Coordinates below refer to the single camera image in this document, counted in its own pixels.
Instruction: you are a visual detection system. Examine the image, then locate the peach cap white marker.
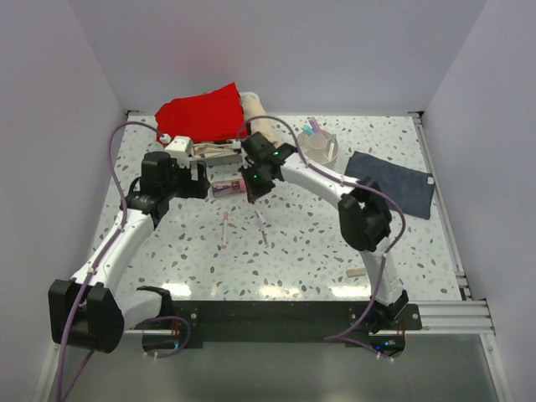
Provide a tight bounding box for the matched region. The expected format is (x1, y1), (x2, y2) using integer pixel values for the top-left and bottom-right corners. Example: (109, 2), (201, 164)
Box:
(221, 211), (229, 249)

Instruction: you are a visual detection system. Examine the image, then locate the blue white eraser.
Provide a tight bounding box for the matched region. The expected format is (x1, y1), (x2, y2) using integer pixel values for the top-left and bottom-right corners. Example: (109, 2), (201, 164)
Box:
(302, 125), (315, 137)

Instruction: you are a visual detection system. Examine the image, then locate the pink purple correction tape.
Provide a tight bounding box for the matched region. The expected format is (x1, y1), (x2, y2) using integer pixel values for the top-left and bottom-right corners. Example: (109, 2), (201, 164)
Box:
(308, 116), (322, 134)

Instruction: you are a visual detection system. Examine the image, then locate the grey cap white marker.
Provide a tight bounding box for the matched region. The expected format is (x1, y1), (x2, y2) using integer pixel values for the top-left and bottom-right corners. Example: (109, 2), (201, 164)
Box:
(327, 134), (337, 160)

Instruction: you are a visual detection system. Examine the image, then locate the beige small eraser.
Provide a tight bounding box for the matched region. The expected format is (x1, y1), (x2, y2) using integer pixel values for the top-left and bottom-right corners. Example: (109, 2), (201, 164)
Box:
(347, 268), (366, 277)

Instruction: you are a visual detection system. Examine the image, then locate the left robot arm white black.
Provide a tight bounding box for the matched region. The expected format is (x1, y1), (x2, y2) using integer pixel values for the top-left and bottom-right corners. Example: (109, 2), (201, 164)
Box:
(48, 151), (209, 353)

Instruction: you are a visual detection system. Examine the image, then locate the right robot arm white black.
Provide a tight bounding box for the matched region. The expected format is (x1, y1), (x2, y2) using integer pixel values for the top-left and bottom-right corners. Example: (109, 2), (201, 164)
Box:
(240, 132), (409, 340)

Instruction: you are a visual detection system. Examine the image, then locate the clear pen case pink cap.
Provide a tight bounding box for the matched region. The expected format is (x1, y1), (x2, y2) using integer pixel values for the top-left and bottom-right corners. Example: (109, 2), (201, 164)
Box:
(211, 178), (246, 198)

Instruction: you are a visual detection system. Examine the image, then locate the white plastic basket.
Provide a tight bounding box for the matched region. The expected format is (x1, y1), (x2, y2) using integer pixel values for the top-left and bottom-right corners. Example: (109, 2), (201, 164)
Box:
(190, 145), (242, 168)

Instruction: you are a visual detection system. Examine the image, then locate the white round divided organizer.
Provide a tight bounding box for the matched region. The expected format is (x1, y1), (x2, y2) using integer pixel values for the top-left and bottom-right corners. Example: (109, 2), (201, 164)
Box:
(297, 131), (339, 169)

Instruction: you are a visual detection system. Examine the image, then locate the beige folded cloth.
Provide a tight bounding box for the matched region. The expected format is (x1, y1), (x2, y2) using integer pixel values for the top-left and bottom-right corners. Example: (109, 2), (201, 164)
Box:
(193, 92), (278, 159)

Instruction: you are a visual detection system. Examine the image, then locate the red folded cloth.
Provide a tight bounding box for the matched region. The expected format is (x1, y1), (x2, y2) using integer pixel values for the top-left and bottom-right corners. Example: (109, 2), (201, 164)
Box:
(155, 83), (245, 143)

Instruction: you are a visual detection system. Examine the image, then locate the dark blue towel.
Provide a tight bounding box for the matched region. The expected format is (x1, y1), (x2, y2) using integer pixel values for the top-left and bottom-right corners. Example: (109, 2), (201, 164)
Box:
(345, 152), (436, 219)

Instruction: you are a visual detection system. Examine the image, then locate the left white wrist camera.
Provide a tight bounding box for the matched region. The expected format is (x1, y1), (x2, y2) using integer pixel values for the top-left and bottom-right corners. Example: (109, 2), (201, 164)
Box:
(164, 136), (193, 166)

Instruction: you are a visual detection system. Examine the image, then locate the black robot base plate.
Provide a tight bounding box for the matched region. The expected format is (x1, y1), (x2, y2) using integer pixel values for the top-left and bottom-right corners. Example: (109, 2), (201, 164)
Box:
(125, 299), (424, 353)

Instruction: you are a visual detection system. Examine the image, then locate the aluminium frame rail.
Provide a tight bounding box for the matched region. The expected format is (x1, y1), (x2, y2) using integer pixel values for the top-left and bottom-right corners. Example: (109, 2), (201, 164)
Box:
(410, 112), (495, 337)

